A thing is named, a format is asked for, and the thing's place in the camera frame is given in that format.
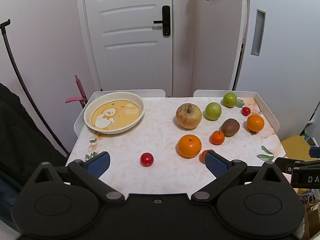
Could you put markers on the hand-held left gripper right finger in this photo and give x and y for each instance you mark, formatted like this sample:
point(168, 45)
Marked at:
point(215, 164)

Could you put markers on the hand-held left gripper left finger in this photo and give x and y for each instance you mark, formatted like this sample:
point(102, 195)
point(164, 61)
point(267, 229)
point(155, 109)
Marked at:
point(98, 164)

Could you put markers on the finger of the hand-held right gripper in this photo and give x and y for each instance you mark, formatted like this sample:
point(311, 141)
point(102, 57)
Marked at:
point(283, 164)
point(315, 152)

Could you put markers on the small tangerine with stem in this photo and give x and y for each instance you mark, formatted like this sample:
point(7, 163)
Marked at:
point(217, 138)

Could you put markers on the large orange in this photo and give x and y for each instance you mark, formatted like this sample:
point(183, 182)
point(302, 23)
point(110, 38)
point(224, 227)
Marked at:
point(189, 146)

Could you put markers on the brown kiwi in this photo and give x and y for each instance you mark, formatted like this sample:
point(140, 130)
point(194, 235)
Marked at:
point(230, 127)

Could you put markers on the red cherry tomato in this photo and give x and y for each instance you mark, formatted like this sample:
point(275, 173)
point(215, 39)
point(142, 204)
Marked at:
point(146, 159)
point(246, 111)

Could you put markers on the medium orange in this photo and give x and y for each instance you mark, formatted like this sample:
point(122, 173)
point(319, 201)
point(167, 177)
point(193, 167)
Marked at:
point(255, 123)

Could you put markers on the large yellow-red apple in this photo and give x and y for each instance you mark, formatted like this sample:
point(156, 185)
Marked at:
point(188, 117)

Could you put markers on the colourful printed box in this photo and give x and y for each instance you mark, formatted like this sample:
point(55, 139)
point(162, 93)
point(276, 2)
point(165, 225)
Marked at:
point(310, 140)

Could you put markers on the yellow stool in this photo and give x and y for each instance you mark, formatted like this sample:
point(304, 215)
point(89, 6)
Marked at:
point(295, 145)

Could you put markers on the cardboard box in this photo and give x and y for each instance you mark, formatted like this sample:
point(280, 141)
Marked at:
point(312, 220)

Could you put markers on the green apple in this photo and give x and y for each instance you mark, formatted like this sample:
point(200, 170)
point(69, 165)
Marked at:
point(230, 100)
point(213, 111)

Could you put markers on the floral tablecloth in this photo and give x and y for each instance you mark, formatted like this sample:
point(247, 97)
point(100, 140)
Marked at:
point(160, 135)

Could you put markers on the dark cloth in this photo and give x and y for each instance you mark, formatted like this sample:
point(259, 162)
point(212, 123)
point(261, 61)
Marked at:
point(20, 135)

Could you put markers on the white panelled door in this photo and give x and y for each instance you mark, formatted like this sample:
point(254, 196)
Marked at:
point(130, 62)

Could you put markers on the black pole with hook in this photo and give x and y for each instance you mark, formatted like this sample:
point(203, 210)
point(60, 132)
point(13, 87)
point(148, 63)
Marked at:
point(4, 32)

